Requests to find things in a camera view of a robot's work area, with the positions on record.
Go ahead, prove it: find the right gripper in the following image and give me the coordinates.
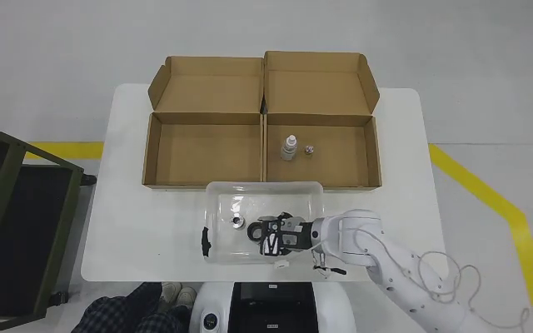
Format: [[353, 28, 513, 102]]
[[247, 214, 316, 256]]

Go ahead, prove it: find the deep clear plastic tray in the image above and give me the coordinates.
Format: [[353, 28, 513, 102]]
[[202, 181, 326, 266]]

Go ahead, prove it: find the black tape strip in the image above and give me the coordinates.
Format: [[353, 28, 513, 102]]
[[201, 226, 213, 257]]

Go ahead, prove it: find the robot body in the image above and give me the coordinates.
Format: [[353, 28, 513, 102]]
[[189, 281, 357, 333]]

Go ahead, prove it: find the small white spray bottle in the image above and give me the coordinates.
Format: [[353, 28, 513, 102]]
[[280, 134, 298, 162]]

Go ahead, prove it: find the shallow cardboard box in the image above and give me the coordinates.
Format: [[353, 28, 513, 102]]
[[262, 50, 383, 191], [141, 56, 266, 191]]

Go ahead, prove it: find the person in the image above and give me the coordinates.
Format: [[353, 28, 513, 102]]
[[70, 281, 199, 333]]

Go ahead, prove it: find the dark green metal cart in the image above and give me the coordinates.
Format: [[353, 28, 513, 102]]
[[0, 131, 98, 331]]

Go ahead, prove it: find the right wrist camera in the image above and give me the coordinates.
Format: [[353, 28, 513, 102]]
[[276, 211, 306, 234]]

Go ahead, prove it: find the thin white cable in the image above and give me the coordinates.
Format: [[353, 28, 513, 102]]
[[339, 226, 532, 333]]

